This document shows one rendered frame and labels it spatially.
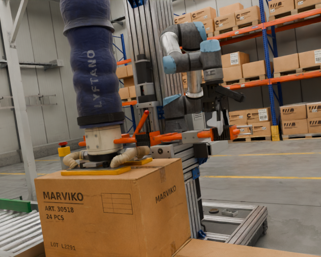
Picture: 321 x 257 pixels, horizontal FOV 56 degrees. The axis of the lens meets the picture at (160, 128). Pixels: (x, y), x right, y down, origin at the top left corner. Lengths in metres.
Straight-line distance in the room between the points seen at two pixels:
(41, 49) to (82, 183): 11.89
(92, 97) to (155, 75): 0.76
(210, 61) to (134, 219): 0.67
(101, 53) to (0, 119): 10.37
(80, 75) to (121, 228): 0.69
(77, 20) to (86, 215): 0.85
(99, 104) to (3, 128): 10.40
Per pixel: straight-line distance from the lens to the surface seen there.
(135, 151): 1.37
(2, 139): 11.68
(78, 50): 1.45
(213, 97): 1.18
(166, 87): 2.05
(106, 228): 1.35
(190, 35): 1.63
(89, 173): 1.40
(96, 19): 1.46
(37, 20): 13.46
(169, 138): 1.27
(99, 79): 1.41
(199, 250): 1.49
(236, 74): 8.67
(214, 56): 1.19
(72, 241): 1.52
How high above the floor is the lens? 1.19
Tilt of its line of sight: 4 degrees down
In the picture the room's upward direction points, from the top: 8 degrees counter-clockwise
